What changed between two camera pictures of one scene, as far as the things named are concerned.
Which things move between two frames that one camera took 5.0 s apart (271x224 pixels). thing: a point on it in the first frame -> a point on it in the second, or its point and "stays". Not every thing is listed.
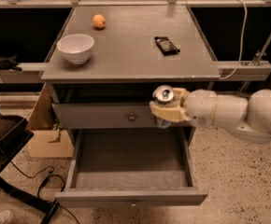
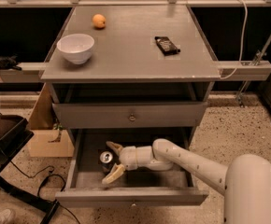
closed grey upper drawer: (109, 116) stays
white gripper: (200, 105) -> (129, 158)
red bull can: (163, 94) -> (106, 160)
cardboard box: (45, 141) stays
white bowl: (76, 48) stays
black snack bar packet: (165, 46) stays
